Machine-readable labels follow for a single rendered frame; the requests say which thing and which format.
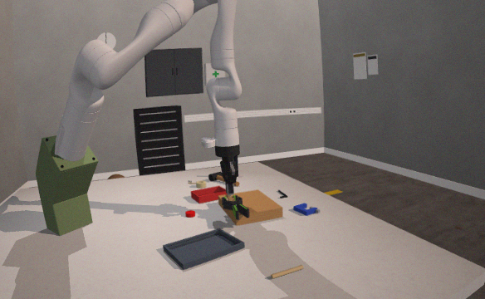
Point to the wooden-handled black mallet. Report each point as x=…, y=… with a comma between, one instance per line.
x=219, y=176

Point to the tan hollow cylinder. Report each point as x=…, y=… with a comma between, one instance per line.
x=201, y=184

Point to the black spring clamp with green grips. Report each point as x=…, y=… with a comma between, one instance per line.
x=237, y=206

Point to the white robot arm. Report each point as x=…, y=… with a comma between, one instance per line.
x=98, y=66

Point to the tan wooden rod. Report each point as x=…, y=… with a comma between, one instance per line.
x=279, y=274

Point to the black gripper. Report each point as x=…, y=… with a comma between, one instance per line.
x=228, y=165

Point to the light wooden board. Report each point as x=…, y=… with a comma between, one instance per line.
x=261, y=207

